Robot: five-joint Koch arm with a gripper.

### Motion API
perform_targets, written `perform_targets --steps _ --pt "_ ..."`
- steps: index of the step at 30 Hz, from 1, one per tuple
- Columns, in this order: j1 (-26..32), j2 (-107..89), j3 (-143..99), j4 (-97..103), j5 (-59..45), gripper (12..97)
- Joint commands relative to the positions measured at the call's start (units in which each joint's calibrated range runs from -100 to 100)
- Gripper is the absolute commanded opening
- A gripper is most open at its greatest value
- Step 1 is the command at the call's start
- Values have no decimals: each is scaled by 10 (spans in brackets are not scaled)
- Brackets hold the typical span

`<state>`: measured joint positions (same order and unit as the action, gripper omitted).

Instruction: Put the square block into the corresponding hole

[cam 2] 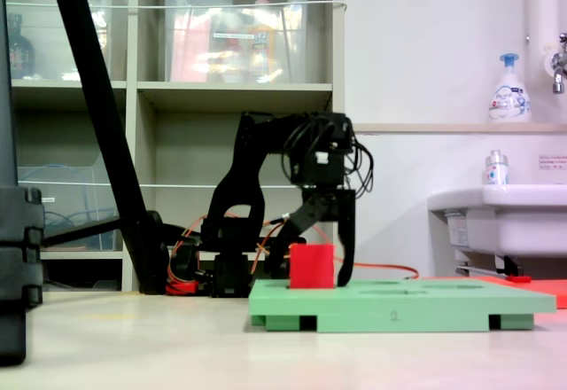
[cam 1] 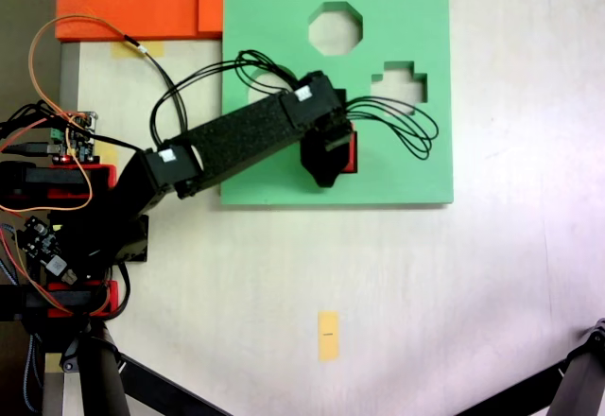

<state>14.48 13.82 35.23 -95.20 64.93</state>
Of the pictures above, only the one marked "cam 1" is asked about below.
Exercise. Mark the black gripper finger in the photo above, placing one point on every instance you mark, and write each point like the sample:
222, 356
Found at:
339, 141

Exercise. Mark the red square block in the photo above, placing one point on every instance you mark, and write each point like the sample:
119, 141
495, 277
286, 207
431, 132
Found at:
352, 161

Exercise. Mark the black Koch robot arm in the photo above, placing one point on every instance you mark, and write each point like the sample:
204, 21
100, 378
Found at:
236, 137

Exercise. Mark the green shape-hole board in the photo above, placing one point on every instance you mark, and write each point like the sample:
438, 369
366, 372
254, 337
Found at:
402, 175

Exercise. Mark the yellow tape marker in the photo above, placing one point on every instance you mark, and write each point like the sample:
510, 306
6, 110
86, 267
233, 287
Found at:
328, 335

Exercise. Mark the yellow tape strip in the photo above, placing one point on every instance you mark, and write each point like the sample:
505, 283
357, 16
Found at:
156, 48

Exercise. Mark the red base clamp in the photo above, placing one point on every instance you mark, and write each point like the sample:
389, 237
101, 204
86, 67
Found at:
111, 293
106, 182

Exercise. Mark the green-terminal circuit board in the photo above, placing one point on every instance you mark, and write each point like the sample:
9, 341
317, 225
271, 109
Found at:
78, 134

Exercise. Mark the large orange slab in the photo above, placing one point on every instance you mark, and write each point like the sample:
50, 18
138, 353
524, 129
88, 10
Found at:
127, 0

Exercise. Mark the black converter circuit board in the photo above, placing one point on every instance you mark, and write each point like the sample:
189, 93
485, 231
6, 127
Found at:
45, 246

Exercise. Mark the black tripod leg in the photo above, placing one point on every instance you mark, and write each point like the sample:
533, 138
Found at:
567, 383
142, 387

